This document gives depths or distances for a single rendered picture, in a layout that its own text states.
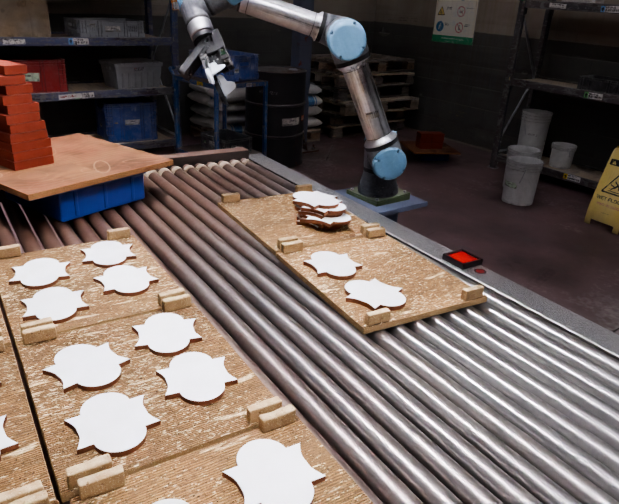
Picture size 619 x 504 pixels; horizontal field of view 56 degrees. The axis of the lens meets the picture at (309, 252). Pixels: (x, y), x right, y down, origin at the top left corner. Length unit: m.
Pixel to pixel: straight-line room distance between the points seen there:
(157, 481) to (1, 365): 0.41
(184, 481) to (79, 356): 0.36
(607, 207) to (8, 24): 4.98
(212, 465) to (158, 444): 0.09
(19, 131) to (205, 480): 1.29
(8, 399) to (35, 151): 1.01
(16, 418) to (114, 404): 0.15
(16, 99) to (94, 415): 1.12
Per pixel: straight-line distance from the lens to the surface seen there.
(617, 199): 5.01
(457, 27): 7.39
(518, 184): 5.22
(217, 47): 1.81
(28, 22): 5.68
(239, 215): 1.77
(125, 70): 5.86
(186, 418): 0.98
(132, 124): 5.98
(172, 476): 0.89
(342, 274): 1.40
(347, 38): 1.88
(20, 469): 0.95
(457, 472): 0.96
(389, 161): 1.97
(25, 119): 1.91
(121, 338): 1.18
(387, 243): 1.63
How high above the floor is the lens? 1.56
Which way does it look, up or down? 24 degrees down
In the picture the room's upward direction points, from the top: 3 degrees clockwise
